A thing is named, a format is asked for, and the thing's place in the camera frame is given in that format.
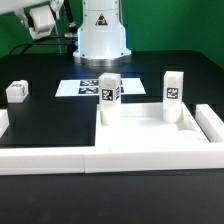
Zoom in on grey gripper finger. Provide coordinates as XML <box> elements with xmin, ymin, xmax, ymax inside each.
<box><xmin>50</xmin><ymin>0</ymin><xmax>64</xmax><ymax>20</ymax></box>
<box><xmin>14</xmin><ymin>9</ymin><xmax>34</xmax><ymax>28</ymax></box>

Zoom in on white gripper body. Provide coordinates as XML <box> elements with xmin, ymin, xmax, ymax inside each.
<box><xmin>0</xmin><ymin>0</ymin><xmax>48</xmax><ymax>15</ymax></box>

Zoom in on white square table top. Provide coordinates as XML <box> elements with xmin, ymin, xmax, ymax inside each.
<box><xmin>95</xmin><ymin>103</ymin><xmax>209</xmax><ymax>147</ymax></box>

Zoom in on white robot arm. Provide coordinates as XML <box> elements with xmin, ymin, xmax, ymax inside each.
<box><xmin>0</xmin><ymin>0</ymin><xmax>131</xmax><ymax>66</ymax></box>

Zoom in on white sheet with tags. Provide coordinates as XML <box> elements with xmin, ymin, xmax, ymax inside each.
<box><xmin>55</xmin><ymin>78</ymin><xmax>145</xmax><ymax>97</ymax></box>

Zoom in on white U-shaped fence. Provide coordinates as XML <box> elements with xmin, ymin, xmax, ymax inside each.
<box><xmin>0</xmin><ymin>104</ymin><xmax>224</xmax><ymax>175</ymax></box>

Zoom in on black cables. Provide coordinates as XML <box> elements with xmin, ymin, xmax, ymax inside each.
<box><xmin>8</xmin><ymin>0</ymin><xmax>79</xmax><ymax>56</ymax></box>

